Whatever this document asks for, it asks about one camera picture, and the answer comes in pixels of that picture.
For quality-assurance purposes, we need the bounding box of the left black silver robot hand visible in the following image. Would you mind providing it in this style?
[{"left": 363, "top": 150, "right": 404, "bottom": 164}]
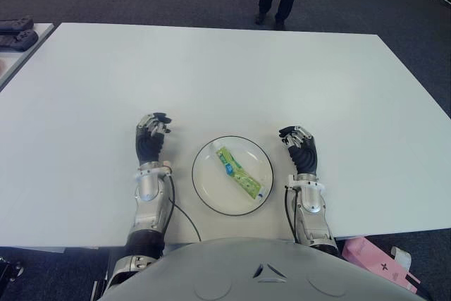
[{"left": 135, "top": 112, "right": 173, "bottom": 168}]

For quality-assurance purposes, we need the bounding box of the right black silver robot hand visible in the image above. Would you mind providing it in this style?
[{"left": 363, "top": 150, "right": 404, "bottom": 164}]
[{"left": 278, "top": 125, "right": 319, "bottom": 177}]

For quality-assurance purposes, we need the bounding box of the green toothpaste tube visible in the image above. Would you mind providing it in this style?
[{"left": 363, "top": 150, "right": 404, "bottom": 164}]
[{"left": 210, "top": 140, "right": 265, "bottom": 204}]

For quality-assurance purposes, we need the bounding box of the white plate with black rim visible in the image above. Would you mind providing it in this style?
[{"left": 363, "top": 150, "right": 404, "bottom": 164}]
[{"left": 191, "top": 135, "right": 274, "bottom": 216}]

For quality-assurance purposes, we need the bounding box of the pink cardboard box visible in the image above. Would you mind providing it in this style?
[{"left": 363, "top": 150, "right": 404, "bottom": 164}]
[{"left": 342, "top": 236, "right": 421, "bottom": 294}]

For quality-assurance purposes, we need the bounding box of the grey robot torso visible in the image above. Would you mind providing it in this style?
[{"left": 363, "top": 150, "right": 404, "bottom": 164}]
[{"left": 101, "top": 237, "right": 421, "bottom": 301}]

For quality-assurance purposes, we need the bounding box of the white paper tag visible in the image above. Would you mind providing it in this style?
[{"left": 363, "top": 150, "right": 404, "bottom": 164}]
[{"left": 390, "top": 245, "right": 412, "bottom": 269}]

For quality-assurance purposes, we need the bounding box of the white side table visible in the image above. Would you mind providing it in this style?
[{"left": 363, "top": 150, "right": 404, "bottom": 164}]
[{"left": 0, "top": 23, "right": 54, "bottom": 91}]

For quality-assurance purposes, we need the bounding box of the black game controller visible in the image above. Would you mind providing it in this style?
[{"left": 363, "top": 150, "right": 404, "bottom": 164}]
[
  {"left": 0, "top": 15, "right": 35, "bottom": 32},
  {"left": 0, "top": 29, "right": 39, "bottom": 52}
]

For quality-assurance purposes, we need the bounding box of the black equipment on floor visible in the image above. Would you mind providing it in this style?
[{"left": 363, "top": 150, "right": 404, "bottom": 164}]
[{"left": 0, "top": 254, "right": 25, "bottom": 283}]

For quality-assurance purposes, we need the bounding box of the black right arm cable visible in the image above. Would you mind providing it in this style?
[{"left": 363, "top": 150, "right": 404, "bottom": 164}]
[{"left": 285, "top": 188, "right": 301, "bottom": 244}]

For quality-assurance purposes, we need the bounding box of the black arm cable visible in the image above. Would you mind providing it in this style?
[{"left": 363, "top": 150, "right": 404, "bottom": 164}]
[
  {"left": 285, "top": 188, "right": 301, "bottom": 244},
  {"left": 167, "top": 173, "right": 203, "bottom": 242}
]

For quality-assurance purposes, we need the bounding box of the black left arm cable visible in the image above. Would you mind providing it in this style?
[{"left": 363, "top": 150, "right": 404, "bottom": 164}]
[{"left": 167, "top": 173, "right": 203, "bottom": 242}]

